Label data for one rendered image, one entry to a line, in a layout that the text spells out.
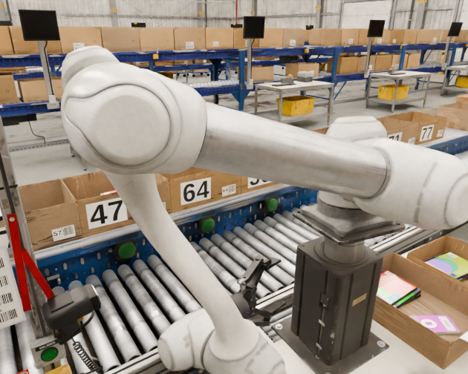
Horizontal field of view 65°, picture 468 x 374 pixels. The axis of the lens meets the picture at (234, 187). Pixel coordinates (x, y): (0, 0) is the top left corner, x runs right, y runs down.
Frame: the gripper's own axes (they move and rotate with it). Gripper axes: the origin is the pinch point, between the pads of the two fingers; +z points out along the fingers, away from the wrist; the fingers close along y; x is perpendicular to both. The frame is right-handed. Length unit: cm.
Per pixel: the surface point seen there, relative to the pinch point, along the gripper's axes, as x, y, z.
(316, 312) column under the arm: 10.7, 8.0, 3.1
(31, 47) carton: -480, -181, 124
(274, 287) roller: -20.6, 16.2, 23.0
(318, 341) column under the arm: 10.0, 17.9, 3.6
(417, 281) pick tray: 20, 19, 58
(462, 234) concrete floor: -13, 73, 280
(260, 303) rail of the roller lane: -19.4, 17.9, 12.6
